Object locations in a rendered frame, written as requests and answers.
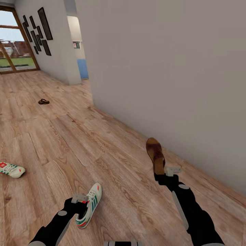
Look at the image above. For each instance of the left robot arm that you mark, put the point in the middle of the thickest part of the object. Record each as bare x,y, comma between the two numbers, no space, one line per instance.
52,234

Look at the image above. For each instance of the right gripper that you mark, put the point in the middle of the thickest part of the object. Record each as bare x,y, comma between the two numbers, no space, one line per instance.
164,180

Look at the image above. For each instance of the sandal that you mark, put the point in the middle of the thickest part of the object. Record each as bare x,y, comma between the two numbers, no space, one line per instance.
43,101
154,151

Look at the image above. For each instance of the gym shoe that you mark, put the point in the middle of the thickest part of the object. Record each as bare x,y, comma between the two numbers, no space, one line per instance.
82,220
11,169

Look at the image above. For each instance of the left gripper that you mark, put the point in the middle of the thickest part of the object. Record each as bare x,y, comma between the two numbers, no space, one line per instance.
78,207

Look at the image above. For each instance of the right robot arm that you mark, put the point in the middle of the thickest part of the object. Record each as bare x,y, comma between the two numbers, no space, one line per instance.
197,222

